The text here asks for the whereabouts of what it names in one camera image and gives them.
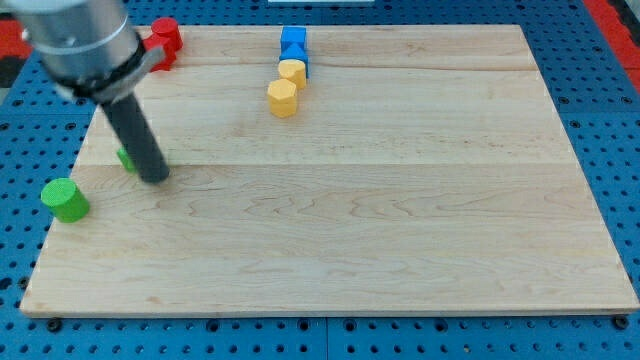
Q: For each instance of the green star block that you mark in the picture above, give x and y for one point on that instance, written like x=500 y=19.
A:
x=125 y=160

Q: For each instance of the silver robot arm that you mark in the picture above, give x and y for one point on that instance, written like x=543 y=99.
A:
x=88 y=47

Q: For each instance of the yellow hexagon block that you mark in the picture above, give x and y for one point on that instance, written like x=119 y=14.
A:
x=282 y=98

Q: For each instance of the wooden board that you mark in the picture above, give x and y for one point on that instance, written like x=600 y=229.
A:
x=425 y=173

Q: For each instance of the yellow cylinder block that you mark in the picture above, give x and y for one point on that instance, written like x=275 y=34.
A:
x=293 y=70

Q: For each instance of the blue triangle block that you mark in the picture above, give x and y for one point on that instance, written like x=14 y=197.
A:
x=296 y=52

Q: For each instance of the blue cube block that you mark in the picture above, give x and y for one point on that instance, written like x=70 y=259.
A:
x=291 y=35

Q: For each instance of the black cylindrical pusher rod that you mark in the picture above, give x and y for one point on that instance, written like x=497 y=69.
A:
x=134 y=132

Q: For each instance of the red cylinder block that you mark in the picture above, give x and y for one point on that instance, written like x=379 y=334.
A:
x=168 y=28

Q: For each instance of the green cylinder block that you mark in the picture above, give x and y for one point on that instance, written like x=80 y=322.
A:
x=65 y=201

